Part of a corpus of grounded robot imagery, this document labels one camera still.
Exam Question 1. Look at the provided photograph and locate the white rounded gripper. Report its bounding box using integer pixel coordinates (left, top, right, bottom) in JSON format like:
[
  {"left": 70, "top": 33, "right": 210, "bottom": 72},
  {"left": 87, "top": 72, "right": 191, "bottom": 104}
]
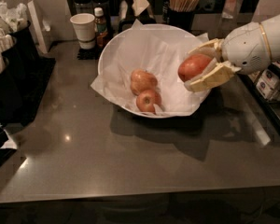
[{"left": 184, "top": 22, "right": 271, "bottom": 92}]

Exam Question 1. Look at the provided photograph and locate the red apple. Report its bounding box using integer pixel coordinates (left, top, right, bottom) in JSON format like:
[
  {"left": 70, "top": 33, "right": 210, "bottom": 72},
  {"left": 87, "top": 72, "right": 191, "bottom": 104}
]
[
  {"left": 178, "top": 54, "right": 212, "bottom": 81},
  {"left": 130, "top": 69, "right": 158, "bottom": 95},
  {"left": 136, "top": 90, "right": 161, "bottom": 113}
]

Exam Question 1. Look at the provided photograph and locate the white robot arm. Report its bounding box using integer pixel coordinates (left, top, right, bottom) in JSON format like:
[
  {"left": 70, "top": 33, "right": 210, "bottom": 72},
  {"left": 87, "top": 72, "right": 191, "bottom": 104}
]
[{"left": 184, "top": 15, "right": 280, "bottom": 92}]

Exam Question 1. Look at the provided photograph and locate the white bowl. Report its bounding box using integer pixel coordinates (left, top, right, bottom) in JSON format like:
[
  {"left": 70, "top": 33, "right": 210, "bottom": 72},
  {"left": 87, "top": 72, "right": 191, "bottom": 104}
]
[{"left": 97, "top": 23, "right": 216, "bottom": 119}]

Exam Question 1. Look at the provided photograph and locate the red apple front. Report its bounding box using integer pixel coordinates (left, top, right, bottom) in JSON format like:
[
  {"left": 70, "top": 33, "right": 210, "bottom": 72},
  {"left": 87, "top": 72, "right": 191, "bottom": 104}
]
[{"left": 136, "top": 90, "right": 161, "bottom": 113}]

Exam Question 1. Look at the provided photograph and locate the white paper liner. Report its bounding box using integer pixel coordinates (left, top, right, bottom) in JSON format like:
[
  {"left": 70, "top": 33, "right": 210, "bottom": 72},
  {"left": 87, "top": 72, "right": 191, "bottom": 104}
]
[{"left": 90, "top": 19, "right": 213, "bottom": 118}]

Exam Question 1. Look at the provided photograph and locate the black stir stick holder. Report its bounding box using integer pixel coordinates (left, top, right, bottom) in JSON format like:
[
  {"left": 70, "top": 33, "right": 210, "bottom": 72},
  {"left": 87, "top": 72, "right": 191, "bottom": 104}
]
[{"left": 169, "top": 10, "right": 195, "bottom": 32}]

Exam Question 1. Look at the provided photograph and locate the black condiment rack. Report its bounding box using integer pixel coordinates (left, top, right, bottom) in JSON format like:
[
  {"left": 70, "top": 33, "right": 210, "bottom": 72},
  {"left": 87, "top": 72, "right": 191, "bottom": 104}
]
[{"left": 239, "top": 62, "right": 280, "bottom": 135}]

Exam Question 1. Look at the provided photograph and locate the white napkin in dispenser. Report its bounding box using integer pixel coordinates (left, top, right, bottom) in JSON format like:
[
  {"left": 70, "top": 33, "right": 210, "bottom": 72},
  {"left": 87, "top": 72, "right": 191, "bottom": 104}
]
[{"left": 132, "top": 0, "right": 149, "bottom": 17}]

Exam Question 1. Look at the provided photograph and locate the small tea bottle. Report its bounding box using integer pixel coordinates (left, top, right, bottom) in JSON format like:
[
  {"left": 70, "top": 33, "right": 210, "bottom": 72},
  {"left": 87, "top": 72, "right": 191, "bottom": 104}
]
[{"left": 94, "top": 7, "right": 108, "bottom": 49}]

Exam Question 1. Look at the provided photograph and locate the black coaster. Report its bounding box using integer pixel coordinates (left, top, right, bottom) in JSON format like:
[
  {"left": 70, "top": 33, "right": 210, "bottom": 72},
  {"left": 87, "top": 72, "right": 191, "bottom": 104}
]
[{"left": 77, "top": 48, "right": 102, "bottom": 60}]

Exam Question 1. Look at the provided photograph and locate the white paper cup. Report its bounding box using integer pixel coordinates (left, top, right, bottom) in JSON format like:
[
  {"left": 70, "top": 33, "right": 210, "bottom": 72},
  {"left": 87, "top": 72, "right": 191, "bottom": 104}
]
[{"left": 70, "top": 13, "right": 96, "bottom": 49}]

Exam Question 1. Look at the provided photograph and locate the black tray mat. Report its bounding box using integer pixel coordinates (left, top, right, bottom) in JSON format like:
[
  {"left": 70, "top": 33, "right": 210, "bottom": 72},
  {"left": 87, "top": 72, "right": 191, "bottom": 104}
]
[{"left": 10, "top": 57, "right": 56, "bottom": 126}]

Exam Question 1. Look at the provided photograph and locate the black cutlery holder rear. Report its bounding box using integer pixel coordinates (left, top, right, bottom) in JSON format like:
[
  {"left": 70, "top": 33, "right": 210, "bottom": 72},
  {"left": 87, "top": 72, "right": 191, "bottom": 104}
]
[{"left": 11, "top": 22, "right": 40, "bottom": 67}]

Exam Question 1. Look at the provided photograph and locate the black cutlery holder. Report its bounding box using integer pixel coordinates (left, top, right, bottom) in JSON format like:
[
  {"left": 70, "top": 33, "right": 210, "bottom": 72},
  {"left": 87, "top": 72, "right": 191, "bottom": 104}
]
[
  {"left": 11, "top": 22, "right": 40, "bottom": 67},
  {"left": 0, "top": 58, "right": 22, "bottom": 121},
  {"left": 2, "top": 37, "right": 27, "bottom": 91}
]

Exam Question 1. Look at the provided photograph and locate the black cutlery holder middle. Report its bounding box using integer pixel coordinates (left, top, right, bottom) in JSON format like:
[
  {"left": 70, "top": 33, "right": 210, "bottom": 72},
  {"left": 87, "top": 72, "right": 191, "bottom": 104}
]
[{"left": 2, "top": 37, "right": 27, "bottom": 91}]

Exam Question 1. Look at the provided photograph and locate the black cutlery holder front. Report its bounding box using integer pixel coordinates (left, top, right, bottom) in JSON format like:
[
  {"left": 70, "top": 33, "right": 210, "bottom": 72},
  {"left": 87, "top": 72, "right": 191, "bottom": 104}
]
[{"left": 0, "top": 58, "right": 22, "bottom": 121}]

